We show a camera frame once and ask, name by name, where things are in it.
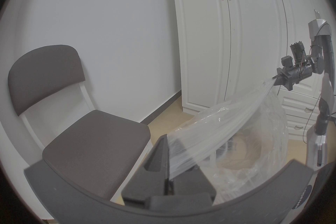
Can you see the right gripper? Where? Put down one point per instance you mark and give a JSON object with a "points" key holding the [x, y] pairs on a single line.
{"points": [[296, 74]]}

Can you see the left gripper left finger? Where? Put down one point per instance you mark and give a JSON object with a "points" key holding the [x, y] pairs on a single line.
{"points": [[154, 167]]}

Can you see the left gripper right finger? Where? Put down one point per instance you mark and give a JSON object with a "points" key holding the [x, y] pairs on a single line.
{"points": [[196, 186]]}

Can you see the clear plastic bag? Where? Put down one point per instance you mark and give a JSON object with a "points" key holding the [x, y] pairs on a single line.
{"points": [[236, 118]]}

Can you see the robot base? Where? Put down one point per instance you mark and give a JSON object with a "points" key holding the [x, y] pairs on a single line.
{"points": [[321, 186]]}

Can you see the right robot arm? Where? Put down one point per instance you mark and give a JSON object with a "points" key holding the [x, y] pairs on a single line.
{"points": [[315, 144]]}

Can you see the grey padded white chair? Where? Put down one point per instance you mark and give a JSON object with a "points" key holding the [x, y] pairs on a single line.
{"points": [[91, 144]]}

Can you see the white wardrobe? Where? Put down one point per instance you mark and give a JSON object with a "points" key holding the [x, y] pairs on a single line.
{"points": [[204, 34]]}

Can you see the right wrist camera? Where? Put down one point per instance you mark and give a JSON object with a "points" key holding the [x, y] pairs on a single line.
{"points": [[287, 61]]}

